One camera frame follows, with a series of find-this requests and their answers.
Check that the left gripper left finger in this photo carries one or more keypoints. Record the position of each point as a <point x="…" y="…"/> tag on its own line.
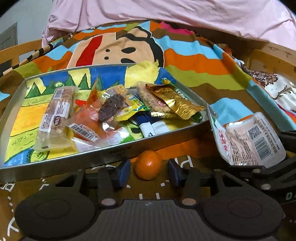
<point x="110" y="182"/>

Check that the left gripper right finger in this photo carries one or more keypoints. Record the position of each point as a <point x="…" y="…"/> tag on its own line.
<point x="185" y="182"/>

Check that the small orange mandarin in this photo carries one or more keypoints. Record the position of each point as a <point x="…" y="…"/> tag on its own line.
<point x="148" y="165"/>

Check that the white snack pouch with barcode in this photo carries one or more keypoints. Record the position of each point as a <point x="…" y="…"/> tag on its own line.
<point x="251" y="142"/>

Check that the green sausage stick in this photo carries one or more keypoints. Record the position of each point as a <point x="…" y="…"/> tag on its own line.
<point x="199" y="116"/>

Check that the orange snack clear pouch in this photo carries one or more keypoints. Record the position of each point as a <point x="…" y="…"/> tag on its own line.
<point x="84" y="123"/>

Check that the blue white snack packet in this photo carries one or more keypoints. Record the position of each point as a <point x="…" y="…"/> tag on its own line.
<point x="150" y="126"/>

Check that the gold foil snack pouch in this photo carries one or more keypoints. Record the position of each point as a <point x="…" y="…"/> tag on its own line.
<point x="182" y="107"/>

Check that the nut bar clear wrapper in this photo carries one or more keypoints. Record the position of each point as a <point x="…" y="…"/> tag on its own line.
<point x="52" y="133"/>

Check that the dark snack clear wrapper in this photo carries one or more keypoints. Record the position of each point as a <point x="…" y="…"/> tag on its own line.
<point x="110" y="110"/>

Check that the yellow green biscuit packet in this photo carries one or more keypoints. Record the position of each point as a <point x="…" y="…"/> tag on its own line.
<point x="134" y="104"/>

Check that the metal tray with dinosaur drawing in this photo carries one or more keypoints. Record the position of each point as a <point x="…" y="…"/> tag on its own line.
<point x="22" y="117"/>

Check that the floral white quilt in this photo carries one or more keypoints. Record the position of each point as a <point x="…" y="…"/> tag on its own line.
<point x="275" y="94"/>

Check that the colourful cartoon monkey blanket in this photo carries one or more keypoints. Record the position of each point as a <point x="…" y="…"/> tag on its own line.
<point x="201" y="59"/>

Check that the pink draped sheet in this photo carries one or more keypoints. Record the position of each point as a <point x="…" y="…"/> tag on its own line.
<point x="268" y="21"/>

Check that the grey door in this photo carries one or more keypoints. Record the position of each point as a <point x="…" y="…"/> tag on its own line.
<point x="9" y="37"/>

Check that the wooden right bed frame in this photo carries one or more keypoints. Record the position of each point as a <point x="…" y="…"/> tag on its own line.
<point x="265" y="56"/>

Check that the wooden bed rail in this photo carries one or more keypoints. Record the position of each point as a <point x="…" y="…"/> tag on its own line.
<point x="10" y="56"/>

